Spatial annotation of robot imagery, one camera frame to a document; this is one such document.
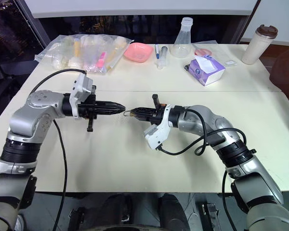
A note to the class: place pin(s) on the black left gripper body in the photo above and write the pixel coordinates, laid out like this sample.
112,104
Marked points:
86,108

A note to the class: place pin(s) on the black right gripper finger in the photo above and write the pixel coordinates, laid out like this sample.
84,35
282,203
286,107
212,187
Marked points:
143,117
144,110

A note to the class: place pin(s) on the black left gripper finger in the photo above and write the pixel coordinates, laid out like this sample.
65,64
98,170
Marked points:
109,105
109,111

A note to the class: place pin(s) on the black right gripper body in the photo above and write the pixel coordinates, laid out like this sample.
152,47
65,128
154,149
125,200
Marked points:
160,111

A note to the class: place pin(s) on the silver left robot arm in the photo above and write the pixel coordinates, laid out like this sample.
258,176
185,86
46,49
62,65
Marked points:
26,120

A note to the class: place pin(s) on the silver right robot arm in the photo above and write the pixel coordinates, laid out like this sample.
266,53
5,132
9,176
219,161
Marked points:
255,180

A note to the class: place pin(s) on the clear plastic syringe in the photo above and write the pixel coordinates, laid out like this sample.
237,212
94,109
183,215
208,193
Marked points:
163,56

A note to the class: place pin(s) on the clear plastic bag of items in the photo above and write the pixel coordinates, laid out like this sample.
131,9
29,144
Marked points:
86,53

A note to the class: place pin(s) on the pink plastic bowl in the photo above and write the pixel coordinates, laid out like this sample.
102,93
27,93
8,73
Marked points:
137,52

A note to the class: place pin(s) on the blue and white pen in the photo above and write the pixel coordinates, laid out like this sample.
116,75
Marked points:
157,51

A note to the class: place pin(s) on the purple tissue box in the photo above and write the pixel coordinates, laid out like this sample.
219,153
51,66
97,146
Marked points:
207,72

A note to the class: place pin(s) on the clear conical flask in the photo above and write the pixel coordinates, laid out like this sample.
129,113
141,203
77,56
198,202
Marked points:
181,45

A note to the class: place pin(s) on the pink petri dish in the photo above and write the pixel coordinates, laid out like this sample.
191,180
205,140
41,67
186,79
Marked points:
201,51

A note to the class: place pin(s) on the small clear plastic piece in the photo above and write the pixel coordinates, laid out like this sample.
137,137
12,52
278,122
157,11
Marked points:
231,62

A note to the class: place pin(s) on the dark rounded shape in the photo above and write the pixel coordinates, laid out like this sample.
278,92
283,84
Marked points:
171,210

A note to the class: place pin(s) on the beige cup with brown lid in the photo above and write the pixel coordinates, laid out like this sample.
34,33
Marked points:
256,45

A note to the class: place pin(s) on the dark rounded object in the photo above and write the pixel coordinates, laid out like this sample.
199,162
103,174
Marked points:
286,69

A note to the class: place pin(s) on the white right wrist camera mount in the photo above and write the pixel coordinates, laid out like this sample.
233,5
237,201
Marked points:
156,137

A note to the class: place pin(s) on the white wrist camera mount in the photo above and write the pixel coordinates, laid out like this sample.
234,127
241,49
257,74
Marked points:
156,137
83,84

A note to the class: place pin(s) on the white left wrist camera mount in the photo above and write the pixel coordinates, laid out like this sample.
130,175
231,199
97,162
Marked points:
83,84

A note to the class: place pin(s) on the metal bracket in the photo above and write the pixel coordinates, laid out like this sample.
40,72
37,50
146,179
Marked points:
75,216
209,214

